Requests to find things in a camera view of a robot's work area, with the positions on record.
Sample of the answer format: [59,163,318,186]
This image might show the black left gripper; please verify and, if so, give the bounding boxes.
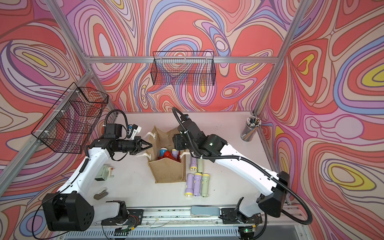
[115,136,152,155]

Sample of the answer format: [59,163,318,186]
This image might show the blue flashlight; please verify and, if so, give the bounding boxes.
[160,148,168,157]

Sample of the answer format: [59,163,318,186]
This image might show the purple flashlight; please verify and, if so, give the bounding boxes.
[171,149,180,160]
[185,174,194,197]
[193,173,202,197]
[190,157,198,172]

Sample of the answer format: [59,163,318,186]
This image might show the red white flashlight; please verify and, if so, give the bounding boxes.
[164,151,180,162]

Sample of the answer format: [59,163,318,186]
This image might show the brown burlap tote bag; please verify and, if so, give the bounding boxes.
[140,127,188,184]

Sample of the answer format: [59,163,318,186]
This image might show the green flashlight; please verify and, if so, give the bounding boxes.
[197,158,204,174]
[201,174,210,198]

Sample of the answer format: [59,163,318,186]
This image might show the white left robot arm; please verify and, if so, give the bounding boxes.
[42,137,153,232]

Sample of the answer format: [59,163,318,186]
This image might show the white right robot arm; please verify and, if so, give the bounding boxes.
[173,116,290,218]

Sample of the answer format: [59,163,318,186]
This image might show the green pencil sharpener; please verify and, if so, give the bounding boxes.
[95,165,114,181]

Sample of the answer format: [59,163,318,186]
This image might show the metal cup with pencils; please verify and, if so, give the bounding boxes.
[241,115,262,142]

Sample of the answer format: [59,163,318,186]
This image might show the grey clip on table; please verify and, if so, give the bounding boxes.
[94,188,109,201]

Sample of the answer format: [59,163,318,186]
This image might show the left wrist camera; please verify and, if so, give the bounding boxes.
[103,122,143,140]

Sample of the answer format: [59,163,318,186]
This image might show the black wire basket back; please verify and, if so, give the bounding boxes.
[151,51,216,86]

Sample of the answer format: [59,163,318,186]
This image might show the black wire basket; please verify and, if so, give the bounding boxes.
[151,51,216,86]
[31,83,109,154]

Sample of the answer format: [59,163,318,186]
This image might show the black wire basket left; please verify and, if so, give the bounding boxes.
[31,83,109,154]

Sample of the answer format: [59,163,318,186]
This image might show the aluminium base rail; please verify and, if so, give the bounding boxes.
[61,205,312,240]

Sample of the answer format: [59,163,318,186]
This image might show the black corrugated cable right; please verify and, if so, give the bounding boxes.
[171,107,313,238]

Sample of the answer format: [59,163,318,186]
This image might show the aluminium frame post left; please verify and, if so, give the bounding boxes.
[44,0,118,113]

